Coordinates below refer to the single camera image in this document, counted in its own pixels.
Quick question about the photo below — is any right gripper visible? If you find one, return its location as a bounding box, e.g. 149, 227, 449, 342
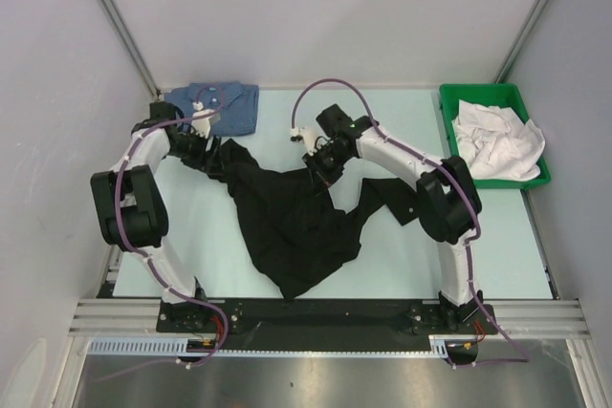
302, 144, 352, 196

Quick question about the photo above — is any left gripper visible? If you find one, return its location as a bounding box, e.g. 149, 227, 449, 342
167, 126, 225, 175

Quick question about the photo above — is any black long sleeve shirt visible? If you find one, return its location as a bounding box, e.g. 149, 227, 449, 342
206, 138, 434, 302

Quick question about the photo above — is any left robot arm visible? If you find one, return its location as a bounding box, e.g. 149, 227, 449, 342
90, 101, 221, 332

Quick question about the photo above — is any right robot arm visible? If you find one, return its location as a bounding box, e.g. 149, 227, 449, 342
290, 104, 482, 333

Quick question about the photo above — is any blue checkered folded shirt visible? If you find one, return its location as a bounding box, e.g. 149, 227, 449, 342
164, 81, 259, 137

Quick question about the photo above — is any white crumpled shirt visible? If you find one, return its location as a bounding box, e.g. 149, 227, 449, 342
452, 100, 546, 183

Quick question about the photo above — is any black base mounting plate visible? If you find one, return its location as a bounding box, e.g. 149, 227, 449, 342
156, 298, 496, 353

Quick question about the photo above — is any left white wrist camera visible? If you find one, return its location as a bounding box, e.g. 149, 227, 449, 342
190, 102, 221, 139

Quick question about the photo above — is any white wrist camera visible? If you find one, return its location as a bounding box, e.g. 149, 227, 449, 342
290, 126, 319, 156
190, 102, 221, 139

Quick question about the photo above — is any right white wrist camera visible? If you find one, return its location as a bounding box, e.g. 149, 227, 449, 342
290, 126, 319, 156

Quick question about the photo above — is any left corner frame post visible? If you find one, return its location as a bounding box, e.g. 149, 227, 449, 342
97, 0, 161, 100

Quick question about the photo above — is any corner frame post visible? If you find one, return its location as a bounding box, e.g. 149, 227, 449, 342
492, 0, 552, 83
97, 0, 161, 100

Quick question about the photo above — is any slotted cable duct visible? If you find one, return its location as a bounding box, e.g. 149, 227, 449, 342
88, 337, 448, 359

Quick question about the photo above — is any aluminium frame rail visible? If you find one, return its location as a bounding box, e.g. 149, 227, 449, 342
69, 298, 590, 340

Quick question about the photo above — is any right corner frame post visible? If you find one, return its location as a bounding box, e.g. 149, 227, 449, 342
492, 0, 552, 83

